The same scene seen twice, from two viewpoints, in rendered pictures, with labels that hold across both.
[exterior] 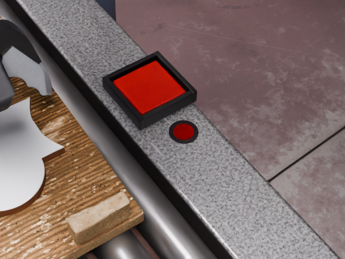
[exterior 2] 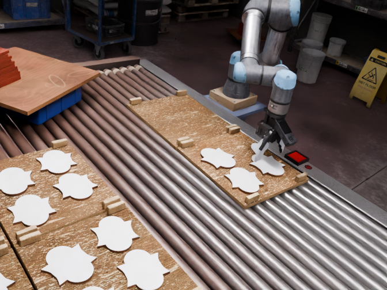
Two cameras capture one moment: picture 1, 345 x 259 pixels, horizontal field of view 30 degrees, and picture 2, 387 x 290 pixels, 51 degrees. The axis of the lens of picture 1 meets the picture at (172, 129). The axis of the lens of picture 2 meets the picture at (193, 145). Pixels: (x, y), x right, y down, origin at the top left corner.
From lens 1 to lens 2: 121 cm
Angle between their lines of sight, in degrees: 21
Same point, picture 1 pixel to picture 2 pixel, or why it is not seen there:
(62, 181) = (287, 172)
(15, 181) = (277, 170)
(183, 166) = (311, 173)
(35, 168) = (281, 168)
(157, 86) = (299, 156)
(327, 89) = not seen: hidden behind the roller
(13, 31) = not seen: hidden behind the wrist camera
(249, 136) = not seen: hidden behind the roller
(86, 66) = (277, 152)
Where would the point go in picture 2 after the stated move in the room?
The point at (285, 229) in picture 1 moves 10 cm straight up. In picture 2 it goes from (340, 186) to (348, 165)
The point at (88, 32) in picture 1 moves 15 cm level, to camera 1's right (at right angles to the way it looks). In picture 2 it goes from (273, 145) to (306, 149)
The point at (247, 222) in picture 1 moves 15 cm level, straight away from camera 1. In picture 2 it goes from (330, 184) to (328, 164)
